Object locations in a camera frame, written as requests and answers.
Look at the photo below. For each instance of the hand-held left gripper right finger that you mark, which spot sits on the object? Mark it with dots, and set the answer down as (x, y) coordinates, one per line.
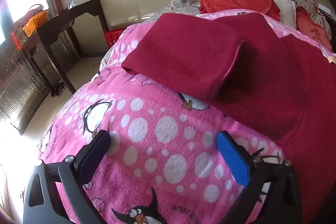
(233, 159)

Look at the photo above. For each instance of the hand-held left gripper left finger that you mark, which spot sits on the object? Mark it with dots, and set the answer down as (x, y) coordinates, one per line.
(96, 151)

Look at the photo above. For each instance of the dark red sweater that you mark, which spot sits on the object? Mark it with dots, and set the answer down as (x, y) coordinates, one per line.
(197, 56)

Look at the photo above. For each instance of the pink penguin print blanket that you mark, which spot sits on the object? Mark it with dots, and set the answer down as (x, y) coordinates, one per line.
(157, 134)

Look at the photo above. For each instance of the pair of dark shoes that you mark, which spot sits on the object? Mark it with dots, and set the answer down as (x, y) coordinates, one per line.
(57, 89)

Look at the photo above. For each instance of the dark wooden table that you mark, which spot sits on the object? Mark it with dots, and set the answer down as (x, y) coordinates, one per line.
(63, 23)

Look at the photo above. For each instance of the red gift box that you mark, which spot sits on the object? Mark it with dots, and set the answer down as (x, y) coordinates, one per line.
(19, 32)

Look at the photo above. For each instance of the orange plastic basket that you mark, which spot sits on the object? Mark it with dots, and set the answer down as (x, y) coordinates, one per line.
(35, 22)

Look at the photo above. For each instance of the small silver object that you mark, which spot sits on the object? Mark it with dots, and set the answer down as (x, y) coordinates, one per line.
(71, 5)

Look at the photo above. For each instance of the small red heart cushion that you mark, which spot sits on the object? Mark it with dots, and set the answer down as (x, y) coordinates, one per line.
(313, 29)

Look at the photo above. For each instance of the white pillow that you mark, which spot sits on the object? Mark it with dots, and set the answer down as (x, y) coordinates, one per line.
(286, 10)

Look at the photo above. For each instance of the dark object with white paper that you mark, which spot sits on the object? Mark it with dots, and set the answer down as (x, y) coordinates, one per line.
(329, 22)

